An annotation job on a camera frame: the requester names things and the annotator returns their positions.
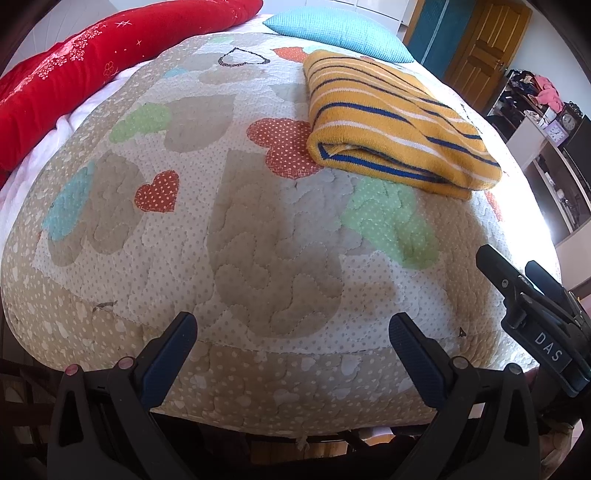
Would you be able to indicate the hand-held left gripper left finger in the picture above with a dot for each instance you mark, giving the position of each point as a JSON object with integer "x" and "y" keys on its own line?
{"x": 168, "y": 357}

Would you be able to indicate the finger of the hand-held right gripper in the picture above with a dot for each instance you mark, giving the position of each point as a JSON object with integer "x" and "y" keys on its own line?
{"x": 545, "y": 281}
{"x": 496, "y": 267}

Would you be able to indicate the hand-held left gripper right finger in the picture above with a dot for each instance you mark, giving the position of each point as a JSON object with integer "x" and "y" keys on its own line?
{"x": 415, "y": 357}

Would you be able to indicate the yellow striped sweater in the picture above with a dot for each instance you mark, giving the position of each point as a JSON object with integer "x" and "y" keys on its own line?
{"x": 392, "y": 124}

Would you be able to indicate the white cluttered shelf unit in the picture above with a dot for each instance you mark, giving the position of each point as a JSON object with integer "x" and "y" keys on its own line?
{"x": 549, "y": 184}

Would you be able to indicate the beige heart-patterned quilt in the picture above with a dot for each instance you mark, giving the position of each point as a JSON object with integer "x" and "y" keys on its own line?
{"x": 231, "y": 230}

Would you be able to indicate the small purple clock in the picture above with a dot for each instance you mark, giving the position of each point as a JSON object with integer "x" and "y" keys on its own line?
{"x": 557, "y": 134}

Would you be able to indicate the dark round clock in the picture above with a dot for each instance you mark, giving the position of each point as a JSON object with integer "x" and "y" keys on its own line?
{"x": 569, "y": 119}

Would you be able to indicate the pink cloth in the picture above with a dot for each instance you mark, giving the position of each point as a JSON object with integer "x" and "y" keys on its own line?
{"x": 549, "y": 94}

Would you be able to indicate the wooden door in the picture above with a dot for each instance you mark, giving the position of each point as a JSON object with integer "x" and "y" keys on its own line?
{"x": 489, "y": 46}

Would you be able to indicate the teal hanging cloth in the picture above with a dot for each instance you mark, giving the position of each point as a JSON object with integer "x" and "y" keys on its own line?
{"x": 438, "y": 32}

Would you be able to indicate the white fluffy blanket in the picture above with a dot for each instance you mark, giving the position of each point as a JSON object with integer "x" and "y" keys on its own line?
{"x": 60, "y": 134}

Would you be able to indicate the blue textured pillow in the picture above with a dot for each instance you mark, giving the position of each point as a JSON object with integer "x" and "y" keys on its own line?
{"x": 341, "y": 30}

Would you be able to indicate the white glossy wardrobe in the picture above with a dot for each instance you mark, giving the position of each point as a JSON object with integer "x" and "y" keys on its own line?
{"x": 383, "y": 7}

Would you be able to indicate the red embroidered blanket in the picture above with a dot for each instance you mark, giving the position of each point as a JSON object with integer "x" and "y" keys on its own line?
{"x": 69, "y": 78}

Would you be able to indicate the dark wooden bed frame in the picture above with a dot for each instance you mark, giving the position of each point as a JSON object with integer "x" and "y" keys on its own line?
{"x": 23, "y": 415}

